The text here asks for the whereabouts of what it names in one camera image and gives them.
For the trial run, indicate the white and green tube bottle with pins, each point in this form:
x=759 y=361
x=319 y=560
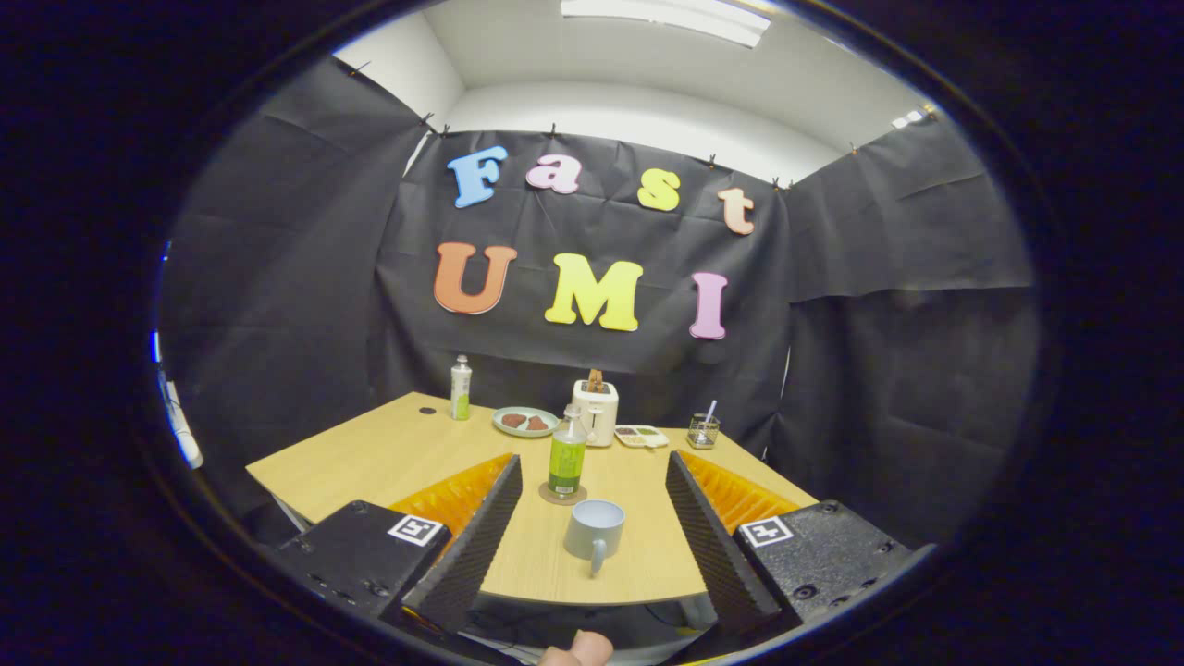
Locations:
x=461 y=388

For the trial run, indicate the pale blue cup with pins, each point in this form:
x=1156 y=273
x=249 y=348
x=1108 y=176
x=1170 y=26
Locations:
x=595 y=532

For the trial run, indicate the green label juice bottle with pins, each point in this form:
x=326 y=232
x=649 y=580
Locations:
x=566 y=458

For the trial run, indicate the white divided tray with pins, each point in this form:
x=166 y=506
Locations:
x=641 y=436

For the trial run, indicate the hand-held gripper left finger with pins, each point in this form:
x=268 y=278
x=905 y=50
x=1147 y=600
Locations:
x=476 y=546

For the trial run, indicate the white toaster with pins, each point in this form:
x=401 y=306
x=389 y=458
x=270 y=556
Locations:
x=601 y=412

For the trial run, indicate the round brown coaster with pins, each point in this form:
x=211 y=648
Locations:
x=545 y=496

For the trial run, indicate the wooden table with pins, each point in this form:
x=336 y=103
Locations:
x=388 y=462

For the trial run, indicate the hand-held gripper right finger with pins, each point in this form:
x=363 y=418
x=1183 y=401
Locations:
x=712 y=546

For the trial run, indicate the pale green plate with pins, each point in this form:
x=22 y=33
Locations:
x=525 y=433

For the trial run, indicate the ceiling light panel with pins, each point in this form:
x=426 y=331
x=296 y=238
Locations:
x=666 y=17

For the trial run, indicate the black backdrop cloth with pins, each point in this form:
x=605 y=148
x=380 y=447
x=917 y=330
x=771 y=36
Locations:
x=277 y=296

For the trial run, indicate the small white ceiling fixture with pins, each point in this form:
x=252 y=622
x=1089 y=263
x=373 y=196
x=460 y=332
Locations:
x=911 y=117

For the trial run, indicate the brown toast slice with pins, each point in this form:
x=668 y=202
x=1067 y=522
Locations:
x=595 y=379

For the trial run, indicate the white power strip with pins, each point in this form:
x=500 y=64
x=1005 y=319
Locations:
x=180 y=425

